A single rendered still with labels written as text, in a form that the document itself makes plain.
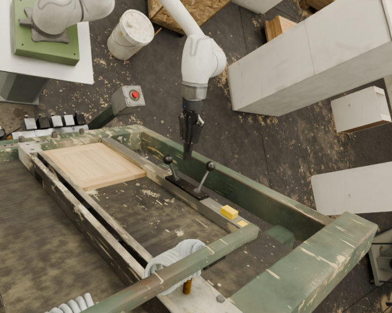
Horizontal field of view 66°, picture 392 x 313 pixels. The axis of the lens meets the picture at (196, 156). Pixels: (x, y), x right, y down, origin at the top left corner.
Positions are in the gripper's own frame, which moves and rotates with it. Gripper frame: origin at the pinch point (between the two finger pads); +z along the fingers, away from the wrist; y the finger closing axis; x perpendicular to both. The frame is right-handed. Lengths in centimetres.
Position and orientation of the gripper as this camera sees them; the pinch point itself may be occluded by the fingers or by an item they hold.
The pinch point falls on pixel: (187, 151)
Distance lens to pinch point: 115.1
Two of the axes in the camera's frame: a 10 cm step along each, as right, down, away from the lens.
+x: -7.3, 1.7, -6.6
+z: -1.1, 9.2, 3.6
